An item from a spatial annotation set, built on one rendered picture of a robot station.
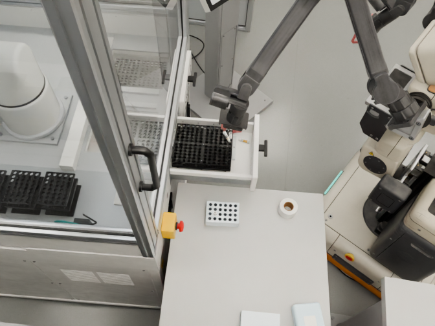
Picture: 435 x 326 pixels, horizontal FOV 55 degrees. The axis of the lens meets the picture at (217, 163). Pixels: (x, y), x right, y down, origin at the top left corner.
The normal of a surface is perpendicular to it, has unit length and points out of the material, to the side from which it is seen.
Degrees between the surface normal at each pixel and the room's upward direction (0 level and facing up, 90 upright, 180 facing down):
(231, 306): 0
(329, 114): 0
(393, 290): 0
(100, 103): 90
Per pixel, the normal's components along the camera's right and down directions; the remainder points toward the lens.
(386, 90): -0.11, 0.43
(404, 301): 0.04, -0.50
